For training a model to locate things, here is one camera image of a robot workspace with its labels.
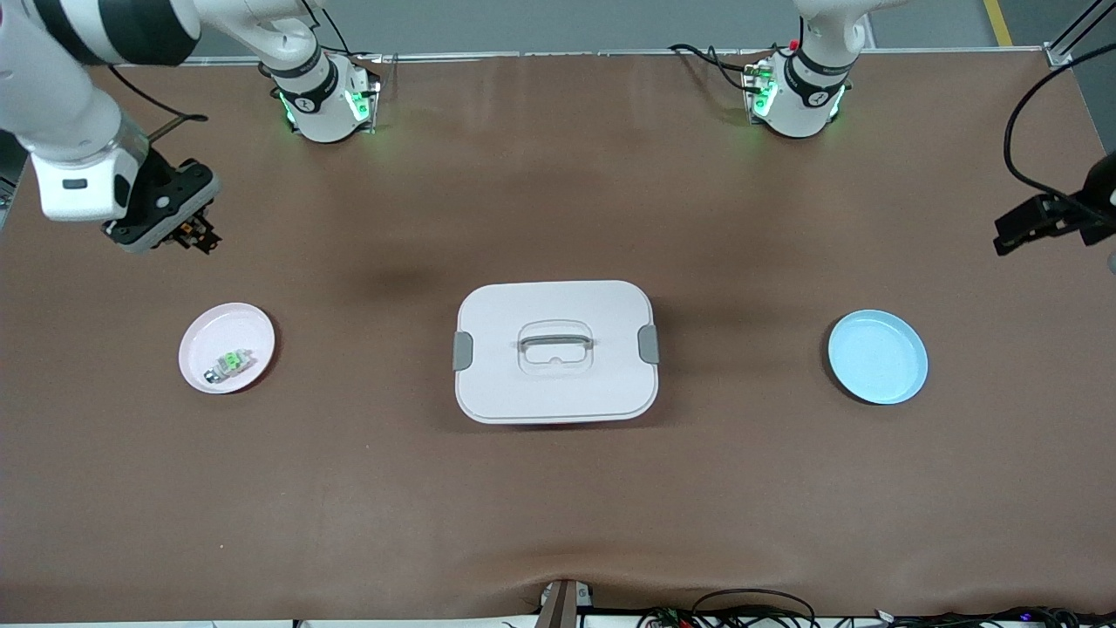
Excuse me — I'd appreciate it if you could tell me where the white lidded storage box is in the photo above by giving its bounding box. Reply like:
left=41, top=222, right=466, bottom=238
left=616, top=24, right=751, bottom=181
left=453, top=279, right=661, bottom=426

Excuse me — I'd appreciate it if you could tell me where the blue round plate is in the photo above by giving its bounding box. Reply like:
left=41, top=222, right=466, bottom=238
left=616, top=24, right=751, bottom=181
left=827, top=309, right=929, bottom=406

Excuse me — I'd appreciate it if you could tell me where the camera stand post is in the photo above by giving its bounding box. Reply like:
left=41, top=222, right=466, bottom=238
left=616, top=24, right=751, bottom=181
left=534, top=577, right=595, bottom=628

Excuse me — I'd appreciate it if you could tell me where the green white switch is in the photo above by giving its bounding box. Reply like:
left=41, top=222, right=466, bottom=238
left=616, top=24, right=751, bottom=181
left=203, top=348, right=256, bottom=386

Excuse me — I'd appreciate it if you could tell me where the black base cable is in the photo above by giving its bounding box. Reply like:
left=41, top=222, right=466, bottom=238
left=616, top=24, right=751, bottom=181
left=670, top=42, right=752, bottom=95

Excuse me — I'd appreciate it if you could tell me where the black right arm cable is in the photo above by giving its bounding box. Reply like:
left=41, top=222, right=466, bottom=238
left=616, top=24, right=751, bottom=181
left=105, top=61, right=210, bottom=145

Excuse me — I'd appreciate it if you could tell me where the aluminium frame profile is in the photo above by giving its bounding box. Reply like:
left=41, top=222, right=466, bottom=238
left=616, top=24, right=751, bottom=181
left=1045, top=0, right=1116, bottom=69

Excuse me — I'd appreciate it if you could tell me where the grey box lid handle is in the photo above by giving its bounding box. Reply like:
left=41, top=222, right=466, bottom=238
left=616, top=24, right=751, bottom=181
left=518, top=327, right=595, bottom=354

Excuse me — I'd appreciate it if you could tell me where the pink round plate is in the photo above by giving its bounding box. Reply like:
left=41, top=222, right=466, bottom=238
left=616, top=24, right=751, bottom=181
left=178, top=302, right=276, bottom=395

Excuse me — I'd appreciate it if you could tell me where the tangled cable bundle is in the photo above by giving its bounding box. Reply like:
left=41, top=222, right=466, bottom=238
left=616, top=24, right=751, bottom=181
left=872, top=604, right=1116, bottom=628
left=636, top=589, right=820, bottom=628

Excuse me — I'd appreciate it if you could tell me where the brown table mat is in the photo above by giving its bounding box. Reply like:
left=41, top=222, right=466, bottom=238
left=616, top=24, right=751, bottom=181
left=0, top=52, right=1116, bottom=622

